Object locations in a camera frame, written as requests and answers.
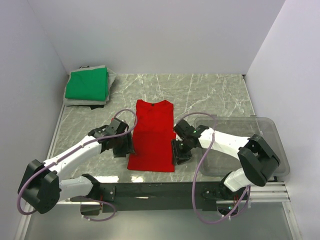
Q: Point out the aluminium rail frame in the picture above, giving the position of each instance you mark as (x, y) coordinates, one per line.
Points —
(270, 216)

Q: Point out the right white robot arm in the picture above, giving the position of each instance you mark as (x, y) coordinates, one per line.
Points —
(258, 160)

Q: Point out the red t shirt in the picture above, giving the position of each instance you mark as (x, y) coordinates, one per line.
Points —
(152, 137)

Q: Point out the clear plastic bin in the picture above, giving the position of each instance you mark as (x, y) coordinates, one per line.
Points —
(218, 164)

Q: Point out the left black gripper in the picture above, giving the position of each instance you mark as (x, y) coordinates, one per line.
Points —
(128, 148)

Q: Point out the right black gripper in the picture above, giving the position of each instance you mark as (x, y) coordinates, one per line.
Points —
(177, 155)

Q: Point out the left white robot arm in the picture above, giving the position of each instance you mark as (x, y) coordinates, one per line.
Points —
(43, 184)

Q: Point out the black base beam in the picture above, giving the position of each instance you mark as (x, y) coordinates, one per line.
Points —
(149, 196)

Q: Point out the folded green t shirt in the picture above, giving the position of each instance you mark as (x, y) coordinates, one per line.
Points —
(88, 84)

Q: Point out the folded grey t shirt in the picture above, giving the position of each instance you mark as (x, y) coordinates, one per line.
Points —
(73, 102)

